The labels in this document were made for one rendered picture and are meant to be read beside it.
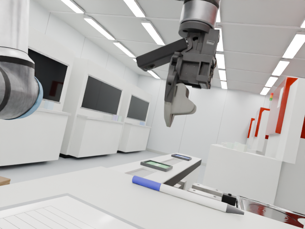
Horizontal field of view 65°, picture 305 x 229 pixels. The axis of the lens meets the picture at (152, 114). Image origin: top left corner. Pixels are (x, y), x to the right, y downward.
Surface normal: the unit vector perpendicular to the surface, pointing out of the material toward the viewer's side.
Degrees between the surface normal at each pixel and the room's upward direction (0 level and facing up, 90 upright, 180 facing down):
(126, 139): 90
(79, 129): 90
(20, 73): 79
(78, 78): 90
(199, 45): 90
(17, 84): 63
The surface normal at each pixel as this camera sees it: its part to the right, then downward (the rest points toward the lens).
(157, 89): -0.31, -0.11
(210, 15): 0.46, 0.07
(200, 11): -0.05, -0.04
